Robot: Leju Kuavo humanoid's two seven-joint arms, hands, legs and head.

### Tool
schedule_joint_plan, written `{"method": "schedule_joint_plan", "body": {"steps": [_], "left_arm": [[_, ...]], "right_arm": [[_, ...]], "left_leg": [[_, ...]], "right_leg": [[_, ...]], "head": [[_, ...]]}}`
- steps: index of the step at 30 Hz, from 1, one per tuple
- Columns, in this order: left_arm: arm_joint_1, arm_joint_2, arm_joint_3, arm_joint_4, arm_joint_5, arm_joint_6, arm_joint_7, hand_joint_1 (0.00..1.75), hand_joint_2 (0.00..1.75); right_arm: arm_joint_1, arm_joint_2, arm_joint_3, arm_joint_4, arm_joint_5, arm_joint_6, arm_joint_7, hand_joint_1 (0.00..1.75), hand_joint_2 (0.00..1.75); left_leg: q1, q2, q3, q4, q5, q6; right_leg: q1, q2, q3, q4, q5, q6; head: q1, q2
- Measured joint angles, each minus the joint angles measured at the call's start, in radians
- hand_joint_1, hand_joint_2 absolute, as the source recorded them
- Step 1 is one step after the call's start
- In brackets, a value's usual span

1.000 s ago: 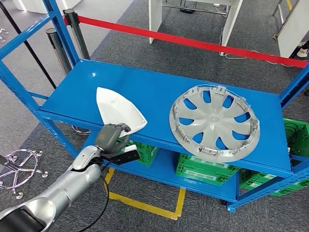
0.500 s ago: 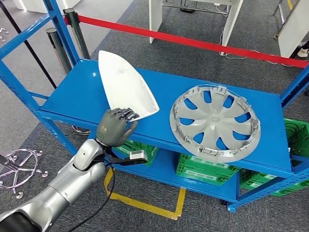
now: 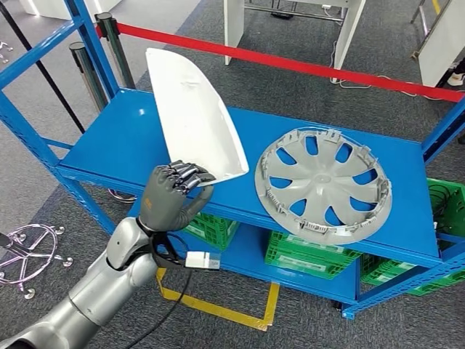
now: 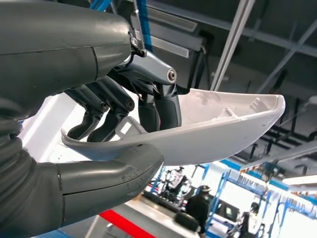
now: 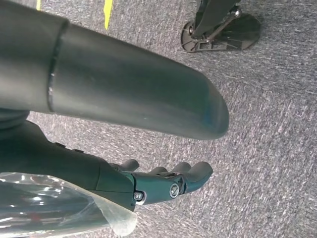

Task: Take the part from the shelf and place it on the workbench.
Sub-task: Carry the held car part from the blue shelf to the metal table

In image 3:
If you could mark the black power strip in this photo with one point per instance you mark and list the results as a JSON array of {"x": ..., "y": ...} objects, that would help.
[{"x": 281, "y": 15}]

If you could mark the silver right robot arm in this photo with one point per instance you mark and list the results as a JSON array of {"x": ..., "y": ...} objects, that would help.
[{"x": 102, "y": 289}]

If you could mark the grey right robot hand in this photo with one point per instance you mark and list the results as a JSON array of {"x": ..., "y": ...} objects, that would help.
[{"x": 163, "y": 202}]

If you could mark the black stool chrome base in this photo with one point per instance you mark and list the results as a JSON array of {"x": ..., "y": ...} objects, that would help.
[{"x": 33, "y": 259}]

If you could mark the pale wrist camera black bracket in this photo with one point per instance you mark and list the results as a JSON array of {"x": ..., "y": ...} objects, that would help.
[{"x": 201, "y": 260}]

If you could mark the white furniture steel frame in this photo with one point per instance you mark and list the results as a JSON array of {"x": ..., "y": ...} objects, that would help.
[{"x": 439, "y": 53}]

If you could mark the blue metal shelf rack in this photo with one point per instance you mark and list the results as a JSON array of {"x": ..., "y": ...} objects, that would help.
[{"x": 120, "y": 135}]

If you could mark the black diagonal bar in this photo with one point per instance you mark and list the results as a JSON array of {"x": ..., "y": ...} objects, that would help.
[{"x": 44, "y": 71}]

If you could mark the person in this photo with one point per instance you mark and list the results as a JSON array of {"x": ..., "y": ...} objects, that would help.
[{"x": 458, "y": 77}]

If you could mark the white panel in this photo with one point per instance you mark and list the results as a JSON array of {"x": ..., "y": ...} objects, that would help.
[{"x": 54, "y": 7}]

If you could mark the chrome chair base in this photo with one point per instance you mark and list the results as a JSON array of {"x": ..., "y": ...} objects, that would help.
[{"x": 4, "y": 46}]

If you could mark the open green plastic crate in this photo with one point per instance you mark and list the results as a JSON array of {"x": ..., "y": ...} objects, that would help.
[{"x": 454, "y": 207}]

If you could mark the grey wheel hubcap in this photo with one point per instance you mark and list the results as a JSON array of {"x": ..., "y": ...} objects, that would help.
[{"x": 319, "y": 185}]

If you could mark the white curved plastic part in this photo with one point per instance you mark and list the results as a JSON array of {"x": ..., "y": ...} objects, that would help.
[{"x": 188, "y": 106}]

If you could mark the red barrier belt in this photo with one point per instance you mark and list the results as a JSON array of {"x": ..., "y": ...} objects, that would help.
[{"x": 290, "y": 64}]

